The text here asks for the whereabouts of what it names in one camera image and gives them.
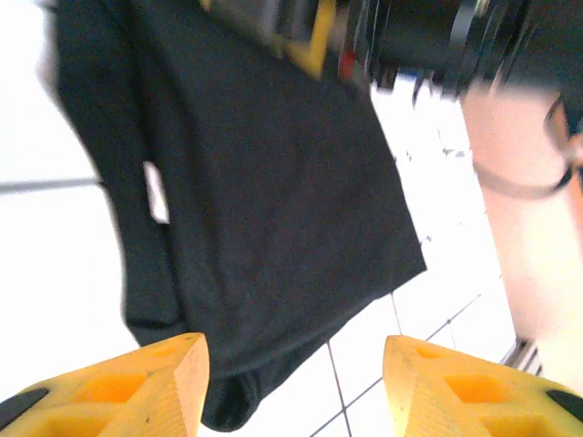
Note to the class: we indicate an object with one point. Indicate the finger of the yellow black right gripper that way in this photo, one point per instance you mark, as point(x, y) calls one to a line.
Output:
point(316, 45)
point(255, 18)

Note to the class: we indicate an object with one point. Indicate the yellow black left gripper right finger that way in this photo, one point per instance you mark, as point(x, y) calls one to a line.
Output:
point(455, 400)

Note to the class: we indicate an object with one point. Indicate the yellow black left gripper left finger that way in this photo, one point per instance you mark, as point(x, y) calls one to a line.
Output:
point(114, 400)

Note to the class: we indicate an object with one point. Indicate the black t-shirt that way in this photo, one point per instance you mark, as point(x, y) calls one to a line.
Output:
point(273, 182)

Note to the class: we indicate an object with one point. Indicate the aluminium side rail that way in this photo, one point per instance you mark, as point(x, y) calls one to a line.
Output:
point(524, 359)

